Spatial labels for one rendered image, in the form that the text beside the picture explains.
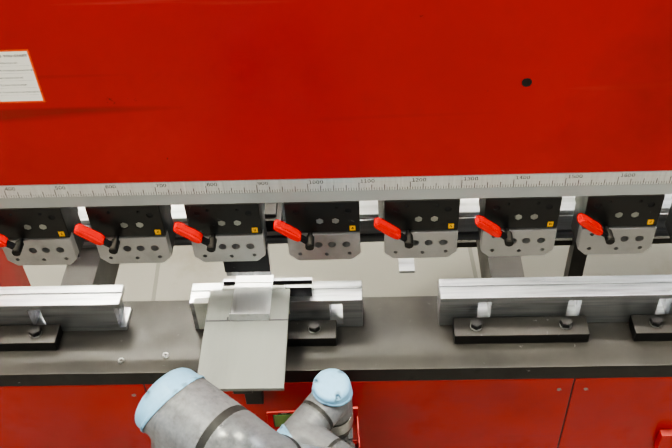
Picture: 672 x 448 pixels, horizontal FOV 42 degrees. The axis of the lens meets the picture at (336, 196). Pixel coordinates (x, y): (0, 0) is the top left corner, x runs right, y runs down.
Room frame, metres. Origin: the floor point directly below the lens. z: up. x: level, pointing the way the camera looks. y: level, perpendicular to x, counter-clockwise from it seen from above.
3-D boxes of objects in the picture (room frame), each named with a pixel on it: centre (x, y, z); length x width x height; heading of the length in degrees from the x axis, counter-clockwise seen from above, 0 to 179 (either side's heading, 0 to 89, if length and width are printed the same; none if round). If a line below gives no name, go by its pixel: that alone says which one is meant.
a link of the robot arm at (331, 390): (0.98, 0.03, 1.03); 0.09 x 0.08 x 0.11; 139
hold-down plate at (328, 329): (1.25, 0.17, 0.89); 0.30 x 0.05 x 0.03; 87
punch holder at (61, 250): (1.33, 0.63, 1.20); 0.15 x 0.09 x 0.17; 87
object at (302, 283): (1.31, 0.17, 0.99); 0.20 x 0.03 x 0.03; 87
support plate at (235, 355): (1.16, 0.21, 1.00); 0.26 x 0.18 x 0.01; 177
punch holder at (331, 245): (1.30, 0.03, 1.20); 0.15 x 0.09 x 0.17; 87
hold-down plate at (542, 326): (1.23, -0.40, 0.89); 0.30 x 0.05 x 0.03; 87
